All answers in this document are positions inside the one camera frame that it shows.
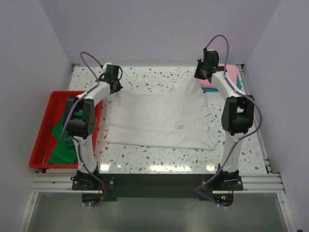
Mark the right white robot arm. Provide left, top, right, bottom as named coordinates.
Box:
left=194, top=48, right=254, bottom=173

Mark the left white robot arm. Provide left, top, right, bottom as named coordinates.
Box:
left=61, top=63, right=123, bottom=189

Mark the green t shirt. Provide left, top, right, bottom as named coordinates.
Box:
left=47, top=113, right=77, bottom=165

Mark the folded teal t shirt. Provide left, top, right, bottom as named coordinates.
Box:
left=198, top=73, right=242, bottom=92

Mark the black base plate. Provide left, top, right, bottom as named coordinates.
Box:
left=71, top=172, right=244, bottom=204

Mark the folded pink t shirt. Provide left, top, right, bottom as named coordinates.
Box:
left=198, top=63, right=238, bottom=88

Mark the red plastic bin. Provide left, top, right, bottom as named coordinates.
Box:
left=28, top=90, right=104, bottom=168

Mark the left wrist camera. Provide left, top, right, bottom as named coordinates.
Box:
left=101, top=62, right=112, bottom=72

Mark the white t shirt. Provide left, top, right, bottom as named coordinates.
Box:
left=106, top=78, right=217, bottom=150

